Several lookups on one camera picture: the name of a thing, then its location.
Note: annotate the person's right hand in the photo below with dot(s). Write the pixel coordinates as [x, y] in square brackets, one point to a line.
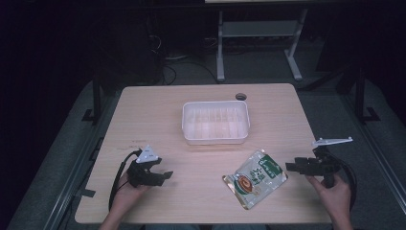
[335, 198]

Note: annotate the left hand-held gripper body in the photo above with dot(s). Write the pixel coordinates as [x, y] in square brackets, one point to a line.
[140, 174]

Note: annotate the person's left hand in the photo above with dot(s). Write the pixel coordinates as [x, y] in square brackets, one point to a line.
[127, 196]

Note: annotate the green and white food packet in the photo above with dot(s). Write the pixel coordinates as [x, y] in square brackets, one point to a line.
[255, 179]

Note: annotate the clear plastic container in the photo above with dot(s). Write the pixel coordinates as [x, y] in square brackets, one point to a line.
[215, 123]

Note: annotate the white metal stand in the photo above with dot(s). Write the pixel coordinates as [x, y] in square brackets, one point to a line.
[260, 29]

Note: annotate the black table edge bracket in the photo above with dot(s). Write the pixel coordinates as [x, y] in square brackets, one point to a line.
[87, 192]

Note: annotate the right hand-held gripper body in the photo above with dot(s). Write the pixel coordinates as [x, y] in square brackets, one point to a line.
[324, 164]

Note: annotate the black metal stand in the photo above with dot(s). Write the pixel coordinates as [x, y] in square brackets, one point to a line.
[96, 102]
[360, 96]

